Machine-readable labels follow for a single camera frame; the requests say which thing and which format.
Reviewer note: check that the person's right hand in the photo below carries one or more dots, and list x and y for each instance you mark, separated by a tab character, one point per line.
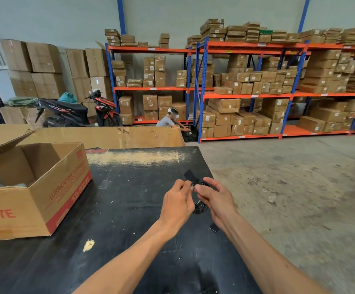
220	205

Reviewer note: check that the person's left hand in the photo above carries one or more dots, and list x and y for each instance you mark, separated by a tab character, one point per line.
176	205

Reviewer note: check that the person's right thumb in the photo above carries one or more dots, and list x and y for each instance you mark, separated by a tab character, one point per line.
201	190

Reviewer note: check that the person's left fingers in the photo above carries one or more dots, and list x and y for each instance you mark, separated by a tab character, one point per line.
182	186

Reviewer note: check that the person's left forearm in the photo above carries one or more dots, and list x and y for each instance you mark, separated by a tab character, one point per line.
128	260

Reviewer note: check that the person's right forearm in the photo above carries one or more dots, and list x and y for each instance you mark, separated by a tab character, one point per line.
266	260

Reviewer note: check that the black plastic crate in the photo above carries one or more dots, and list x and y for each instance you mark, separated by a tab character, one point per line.
190	135

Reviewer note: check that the clear tape piece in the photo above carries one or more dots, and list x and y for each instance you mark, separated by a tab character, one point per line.
104	184

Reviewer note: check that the large flat cardboard sheet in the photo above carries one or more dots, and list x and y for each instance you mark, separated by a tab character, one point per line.
103	136

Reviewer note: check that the blue orange shelf rack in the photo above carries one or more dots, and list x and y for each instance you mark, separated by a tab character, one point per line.
327	94
244	95
148	49

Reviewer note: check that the torn yellowish sticker scrap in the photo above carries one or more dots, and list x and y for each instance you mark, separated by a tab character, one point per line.
88	245

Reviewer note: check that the red black motorcycle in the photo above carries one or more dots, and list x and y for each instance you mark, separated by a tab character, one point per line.
73	113

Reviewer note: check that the open cardboard box red print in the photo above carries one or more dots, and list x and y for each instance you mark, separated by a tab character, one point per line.
42	192

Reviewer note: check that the teal bag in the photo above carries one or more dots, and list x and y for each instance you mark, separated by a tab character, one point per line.
67	97

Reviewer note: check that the pile of flat cardboard packets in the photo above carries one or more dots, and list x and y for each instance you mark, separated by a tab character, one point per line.
251	33
116	38

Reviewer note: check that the stack of large cardboard boxes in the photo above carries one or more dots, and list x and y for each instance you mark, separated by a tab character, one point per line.
45	73

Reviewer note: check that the green folded tarp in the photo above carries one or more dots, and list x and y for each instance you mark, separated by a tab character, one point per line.
22	101

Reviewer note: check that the blue steel column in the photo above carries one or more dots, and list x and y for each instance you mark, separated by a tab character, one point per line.
303	15
121	15

